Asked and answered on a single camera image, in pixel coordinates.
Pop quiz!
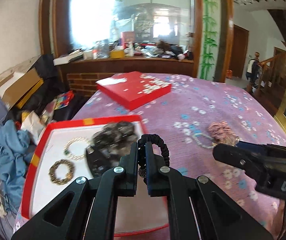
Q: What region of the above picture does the red plaid scrunchie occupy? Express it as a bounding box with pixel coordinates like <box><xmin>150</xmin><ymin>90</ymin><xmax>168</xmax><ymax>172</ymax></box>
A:
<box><xmin>208</xmin><ymin>121</ymin><xmax>237</xmax><ymax>144</ymax></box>

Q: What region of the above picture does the red floral box lid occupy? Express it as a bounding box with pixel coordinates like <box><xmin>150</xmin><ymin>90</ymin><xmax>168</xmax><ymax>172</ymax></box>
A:
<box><xmin>96</xmin><ymin>72</ymin><xmax>172</xmax><ymax>111</ymax></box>

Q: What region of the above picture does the black claw hair clip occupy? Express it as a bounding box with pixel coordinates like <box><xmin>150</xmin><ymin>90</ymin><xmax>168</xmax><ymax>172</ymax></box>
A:
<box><xmin>86</xmin><ymin>145</ymin><xmax>112</xmax><ymax>178</ymax></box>

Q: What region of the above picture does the brown wooden door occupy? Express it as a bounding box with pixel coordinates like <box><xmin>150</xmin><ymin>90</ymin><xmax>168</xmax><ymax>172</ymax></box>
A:
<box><xmin>229</xmin><ymin>25</ymin><xmax>249</xmax><ymax>78</ymax></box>

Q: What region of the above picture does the purple floral bedspread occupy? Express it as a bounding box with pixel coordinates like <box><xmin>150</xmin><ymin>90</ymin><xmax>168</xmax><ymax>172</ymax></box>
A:
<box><xmin>13</xmin><ymin>73</ymin><xmax>286</xmax><ymax>240</ymax></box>

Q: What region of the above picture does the cardboard box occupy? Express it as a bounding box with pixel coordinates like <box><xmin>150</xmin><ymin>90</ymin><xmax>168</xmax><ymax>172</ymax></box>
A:
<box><xmin>0</xmin><ymin>68</ymin><xmax>44</xmax><ymax>109</ymax></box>

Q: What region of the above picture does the wooden stair railing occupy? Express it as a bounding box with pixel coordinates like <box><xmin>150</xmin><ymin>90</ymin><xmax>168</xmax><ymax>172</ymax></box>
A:
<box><xmin>245</xmin><ymin>47</ymin><xmax>286</xmax><ymax>96</ymax></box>

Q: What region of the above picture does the wooden dresser counter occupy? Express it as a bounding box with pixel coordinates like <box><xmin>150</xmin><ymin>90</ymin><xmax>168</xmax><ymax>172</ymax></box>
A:
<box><xmin>58</xmin><ymin>56</ymin><xmax>197</xmax><ymax>80</ymax></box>

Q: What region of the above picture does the dark grey mesh scrunchie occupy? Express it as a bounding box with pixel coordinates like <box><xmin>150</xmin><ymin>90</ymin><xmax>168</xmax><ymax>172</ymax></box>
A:
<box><xmin>91</xmin><ymin>121</ymin><xmax>138</xmax><ymax>165</ymax></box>

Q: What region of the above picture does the blue clothes pile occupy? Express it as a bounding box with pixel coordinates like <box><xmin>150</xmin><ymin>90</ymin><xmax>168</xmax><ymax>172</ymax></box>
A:
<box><xmin>0</xmin><ymin>98</ymin><xmax>35</xmax><ymax>238</ymax></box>

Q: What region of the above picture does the red jewelry box tray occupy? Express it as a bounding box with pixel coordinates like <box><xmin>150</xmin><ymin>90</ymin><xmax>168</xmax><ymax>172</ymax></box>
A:
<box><xmin>21</xmin><ymin>114</ymin><xmax>170</xmax><ymax>238</ymax></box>

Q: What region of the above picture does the leopard print scrunchie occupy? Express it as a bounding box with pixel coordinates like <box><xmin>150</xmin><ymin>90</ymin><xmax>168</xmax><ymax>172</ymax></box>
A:
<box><xmin>48</xmin><ymin>159</ymin><xmax>75</xmax><ymax>185</ymax></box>

